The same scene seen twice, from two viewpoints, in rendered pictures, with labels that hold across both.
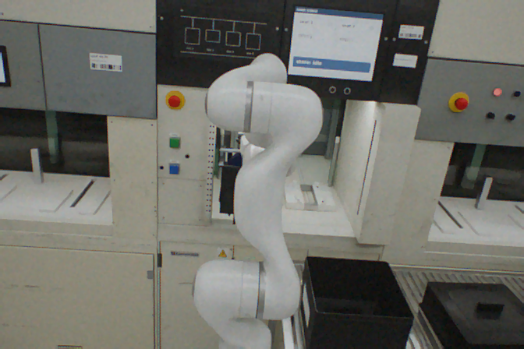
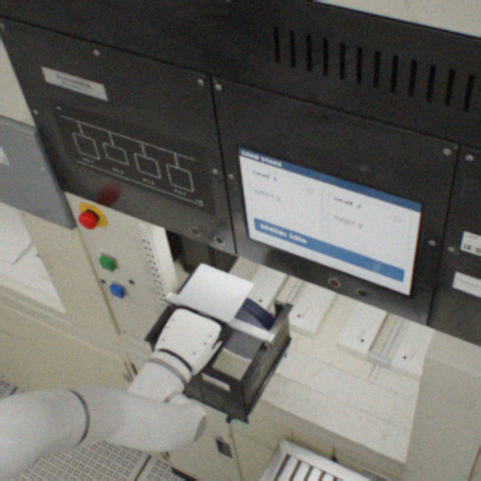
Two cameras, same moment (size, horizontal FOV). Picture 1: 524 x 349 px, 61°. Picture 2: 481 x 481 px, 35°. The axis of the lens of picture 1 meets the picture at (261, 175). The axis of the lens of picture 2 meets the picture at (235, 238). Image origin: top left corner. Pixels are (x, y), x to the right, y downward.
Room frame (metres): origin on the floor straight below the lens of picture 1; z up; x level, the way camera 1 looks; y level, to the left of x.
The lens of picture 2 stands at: (0.82, -0.56, 2.46)
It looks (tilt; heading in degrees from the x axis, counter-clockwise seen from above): 50 degrees down; 39
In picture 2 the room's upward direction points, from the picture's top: 8 degrees counter-clockwise
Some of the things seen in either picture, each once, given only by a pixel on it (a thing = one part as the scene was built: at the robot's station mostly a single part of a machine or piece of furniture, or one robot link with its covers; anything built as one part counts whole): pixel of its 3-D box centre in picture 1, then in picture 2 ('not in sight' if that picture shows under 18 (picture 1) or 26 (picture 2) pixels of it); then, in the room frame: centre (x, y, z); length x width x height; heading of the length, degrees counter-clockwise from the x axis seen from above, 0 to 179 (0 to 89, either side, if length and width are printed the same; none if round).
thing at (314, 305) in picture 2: not in sight; (292, 287); (1.77, 0.05, 0.89); 0.22 x 0.21 x 0.04; 4
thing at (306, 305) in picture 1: (350, 307); not in sight; (1.10, -0.31, 0.85); 0.28 x 0.28 x 0.17; 3
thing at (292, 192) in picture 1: (308, 195); (395, 326); (1.79, -0.22, 0.89); 0.22 x 0.21 x 0.04; 4
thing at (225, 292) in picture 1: (233, 309); not in sight; (0.78, 0.03, 1.07); 0.19 x 0.12 x 0.24; 92
